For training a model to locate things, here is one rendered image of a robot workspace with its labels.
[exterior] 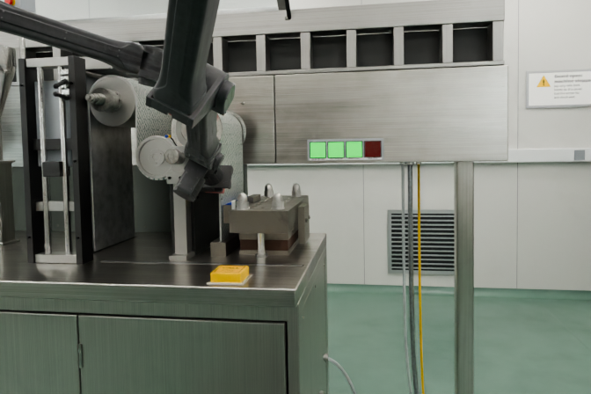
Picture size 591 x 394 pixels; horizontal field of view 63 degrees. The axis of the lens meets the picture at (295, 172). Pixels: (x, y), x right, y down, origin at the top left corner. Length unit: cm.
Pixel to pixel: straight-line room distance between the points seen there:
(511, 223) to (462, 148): 253
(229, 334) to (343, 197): 292
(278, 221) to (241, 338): 32
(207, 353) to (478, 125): 105
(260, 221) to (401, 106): 62
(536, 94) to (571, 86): 25
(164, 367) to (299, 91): 93
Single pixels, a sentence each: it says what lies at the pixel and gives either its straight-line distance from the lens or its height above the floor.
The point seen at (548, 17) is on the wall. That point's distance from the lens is 424.
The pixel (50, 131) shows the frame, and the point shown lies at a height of 125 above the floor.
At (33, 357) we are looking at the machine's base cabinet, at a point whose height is 71.
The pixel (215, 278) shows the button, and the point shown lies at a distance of 109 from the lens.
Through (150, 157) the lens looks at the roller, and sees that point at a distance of 140.
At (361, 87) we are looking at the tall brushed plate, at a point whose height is 139.
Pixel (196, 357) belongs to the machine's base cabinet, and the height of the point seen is 73.
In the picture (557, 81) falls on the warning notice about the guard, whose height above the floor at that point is 166.
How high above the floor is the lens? 120
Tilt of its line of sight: 3 degrees down
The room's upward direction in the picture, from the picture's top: 1 degrees counter-clockwise
